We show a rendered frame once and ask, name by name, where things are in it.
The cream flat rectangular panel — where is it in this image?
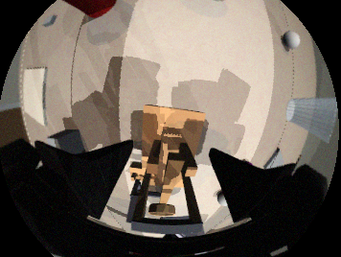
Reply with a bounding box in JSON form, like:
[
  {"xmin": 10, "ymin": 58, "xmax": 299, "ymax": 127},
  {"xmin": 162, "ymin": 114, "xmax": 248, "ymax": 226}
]
[{"xmin": 23, "ymin": 67, "xmax": 48, "ymax": 126}]

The dark red cup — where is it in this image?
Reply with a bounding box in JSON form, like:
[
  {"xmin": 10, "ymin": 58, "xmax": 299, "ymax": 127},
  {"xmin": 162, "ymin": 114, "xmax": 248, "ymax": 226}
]
[{"xmin": 63, "ymin": 0, "xmax": 117, "ymax": 19}]

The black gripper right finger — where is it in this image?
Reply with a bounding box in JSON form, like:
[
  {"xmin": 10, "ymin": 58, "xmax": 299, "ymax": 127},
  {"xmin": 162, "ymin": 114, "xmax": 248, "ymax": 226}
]
[{"xmin": 209, "ymin": 148, "xmax": 295, "ymax": 222}]

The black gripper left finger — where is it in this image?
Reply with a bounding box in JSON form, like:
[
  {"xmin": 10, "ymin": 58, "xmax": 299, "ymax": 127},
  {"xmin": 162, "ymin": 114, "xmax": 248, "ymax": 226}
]
[{"xmin": 34, "ymin": 139, "xmax": 133, "ymax": 219}]

